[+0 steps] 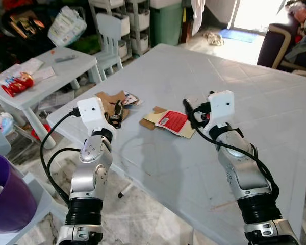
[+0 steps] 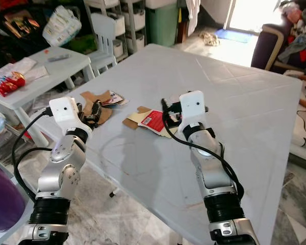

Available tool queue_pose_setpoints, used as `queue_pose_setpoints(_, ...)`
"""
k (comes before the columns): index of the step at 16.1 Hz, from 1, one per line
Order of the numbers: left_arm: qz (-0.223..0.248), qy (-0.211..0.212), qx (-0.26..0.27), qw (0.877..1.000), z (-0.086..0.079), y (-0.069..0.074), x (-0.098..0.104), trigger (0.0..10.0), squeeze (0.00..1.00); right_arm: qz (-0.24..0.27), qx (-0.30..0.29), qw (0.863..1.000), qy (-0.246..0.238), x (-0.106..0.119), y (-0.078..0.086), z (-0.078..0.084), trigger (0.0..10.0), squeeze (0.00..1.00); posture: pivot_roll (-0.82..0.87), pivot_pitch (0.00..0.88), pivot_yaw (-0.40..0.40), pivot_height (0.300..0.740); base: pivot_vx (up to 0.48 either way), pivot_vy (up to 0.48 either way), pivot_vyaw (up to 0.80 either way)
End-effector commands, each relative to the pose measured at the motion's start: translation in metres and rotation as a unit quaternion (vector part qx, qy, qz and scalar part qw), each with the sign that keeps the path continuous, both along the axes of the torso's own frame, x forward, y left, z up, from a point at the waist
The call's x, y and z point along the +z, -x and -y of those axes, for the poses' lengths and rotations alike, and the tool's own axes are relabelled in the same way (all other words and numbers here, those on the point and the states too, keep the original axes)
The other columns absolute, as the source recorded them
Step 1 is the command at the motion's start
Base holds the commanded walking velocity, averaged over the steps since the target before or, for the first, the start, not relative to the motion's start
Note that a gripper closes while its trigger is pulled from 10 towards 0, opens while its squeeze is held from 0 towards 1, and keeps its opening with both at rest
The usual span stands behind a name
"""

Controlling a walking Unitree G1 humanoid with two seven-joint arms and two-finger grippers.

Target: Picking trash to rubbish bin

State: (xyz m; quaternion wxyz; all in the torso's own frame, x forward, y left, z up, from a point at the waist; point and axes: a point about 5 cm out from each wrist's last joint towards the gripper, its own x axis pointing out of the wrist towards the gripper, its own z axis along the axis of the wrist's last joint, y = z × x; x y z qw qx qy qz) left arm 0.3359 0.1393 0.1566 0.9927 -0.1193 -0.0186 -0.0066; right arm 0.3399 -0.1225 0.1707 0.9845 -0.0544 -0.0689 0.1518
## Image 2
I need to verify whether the crumpled printed carton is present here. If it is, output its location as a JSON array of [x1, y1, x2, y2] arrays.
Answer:
[[103, 91, 128, 107]]

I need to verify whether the white drawer storage rack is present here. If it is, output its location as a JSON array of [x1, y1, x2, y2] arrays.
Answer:
[[84, 0, 125, 57], [122, 0, 146, 49]]

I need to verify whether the white paper sheet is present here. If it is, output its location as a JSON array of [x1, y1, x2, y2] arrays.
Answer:
[[0, 57, 49, 82]]

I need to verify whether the red white carton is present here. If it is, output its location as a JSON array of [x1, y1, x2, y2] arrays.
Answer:
[[122, 106, 179, 138]]

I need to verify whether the white hanging cloth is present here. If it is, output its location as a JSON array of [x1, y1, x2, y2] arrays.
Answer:
[[186, 0, 201, 36]]

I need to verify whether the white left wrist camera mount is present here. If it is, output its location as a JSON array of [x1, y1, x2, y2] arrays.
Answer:
[[49, 97, 83, 131]]

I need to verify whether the green laundry bin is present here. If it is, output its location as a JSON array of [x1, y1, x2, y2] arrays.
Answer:
[[145, 0, 179, 47]]

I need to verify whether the brown cardboard piece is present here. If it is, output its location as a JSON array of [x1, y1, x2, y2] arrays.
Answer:
[[80, 91, 113, 126]]

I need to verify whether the dark printed box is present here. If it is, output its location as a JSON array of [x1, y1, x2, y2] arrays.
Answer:
[[4, 10, 39, 36]]

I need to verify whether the blue floor mat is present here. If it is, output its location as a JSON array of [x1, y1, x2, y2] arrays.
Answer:
[[215, 28, 253, 44]]

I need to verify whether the grey remote control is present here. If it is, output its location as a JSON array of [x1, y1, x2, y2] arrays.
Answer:
[[47, 54, 72, 62]]

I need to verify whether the small red bowl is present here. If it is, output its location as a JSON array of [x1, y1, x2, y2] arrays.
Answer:
[[23, 125, 39, 141]]

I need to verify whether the pile of clothes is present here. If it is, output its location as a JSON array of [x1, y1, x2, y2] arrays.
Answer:
[[278, 0, 306, 64]]

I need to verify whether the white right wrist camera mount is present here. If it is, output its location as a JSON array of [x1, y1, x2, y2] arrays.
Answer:
[[178, 91, 206, 128]]

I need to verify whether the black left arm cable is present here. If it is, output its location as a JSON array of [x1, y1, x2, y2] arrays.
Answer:
[[12, 108, 54, 202]]

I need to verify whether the beige sandal pair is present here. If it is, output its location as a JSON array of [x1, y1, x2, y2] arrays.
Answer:
[[199, 31, 221, 46]]

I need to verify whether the dark armchair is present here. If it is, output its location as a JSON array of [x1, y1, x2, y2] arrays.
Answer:
[[251, 23, 306, 72]]

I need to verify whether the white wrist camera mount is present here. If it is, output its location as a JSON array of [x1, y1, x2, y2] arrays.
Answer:
[[178, 91, 206, 128], [49, 97, 83, 131]]

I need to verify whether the white printed diaper pack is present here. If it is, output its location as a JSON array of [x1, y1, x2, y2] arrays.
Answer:
[[42, 6, 81, 47]]

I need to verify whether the white child chair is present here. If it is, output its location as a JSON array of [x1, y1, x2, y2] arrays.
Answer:
[[89, 13, 118, 77]]

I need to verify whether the purple plastic rubbish bin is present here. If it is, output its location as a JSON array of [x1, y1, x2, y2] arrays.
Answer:
[[0, 161, 26, 233]]

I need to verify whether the small white plastic table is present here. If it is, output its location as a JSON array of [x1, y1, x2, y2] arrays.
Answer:
[[0, 47, 91, 149]]

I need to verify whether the red snack packet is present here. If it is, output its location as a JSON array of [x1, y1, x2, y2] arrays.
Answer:
[[0, 71, 26, 97]]

